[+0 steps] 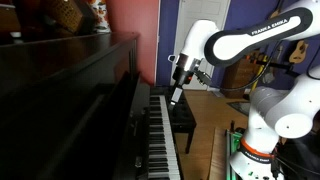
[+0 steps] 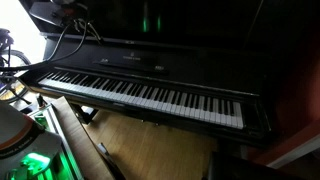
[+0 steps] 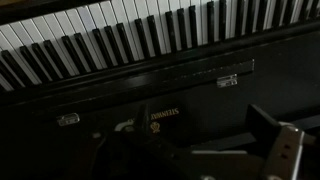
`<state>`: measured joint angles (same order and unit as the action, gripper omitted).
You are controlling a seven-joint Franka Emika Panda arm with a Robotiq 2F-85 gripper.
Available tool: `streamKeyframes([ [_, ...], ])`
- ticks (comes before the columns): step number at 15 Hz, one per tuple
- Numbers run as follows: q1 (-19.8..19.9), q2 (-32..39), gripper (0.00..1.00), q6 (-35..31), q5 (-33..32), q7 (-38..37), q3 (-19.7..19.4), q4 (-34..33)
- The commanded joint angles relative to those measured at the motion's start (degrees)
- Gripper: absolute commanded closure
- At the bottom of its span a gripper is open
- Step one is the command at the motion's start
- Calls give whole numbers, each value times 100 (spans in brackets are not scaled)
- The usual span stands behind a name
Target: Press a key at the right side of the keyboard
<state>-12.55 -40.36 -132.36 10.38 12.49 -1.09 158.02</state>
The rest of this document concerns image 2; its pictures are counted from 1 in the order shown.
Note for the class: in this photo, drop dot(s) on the bicycle by window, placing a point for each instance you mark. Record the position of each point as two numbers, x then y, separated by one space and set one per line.
11 89

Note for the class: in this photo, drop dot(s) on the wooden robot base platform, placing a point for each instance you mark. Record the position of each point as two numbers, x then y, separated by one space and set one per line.
78 158

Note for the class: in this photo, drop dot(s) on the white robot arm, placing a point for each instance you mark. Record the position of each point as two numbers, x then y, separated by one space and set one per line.
26 147

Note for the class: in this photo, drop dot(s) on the black upright piano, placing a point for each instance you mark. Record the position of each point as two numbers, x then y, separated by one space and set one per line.
213 67

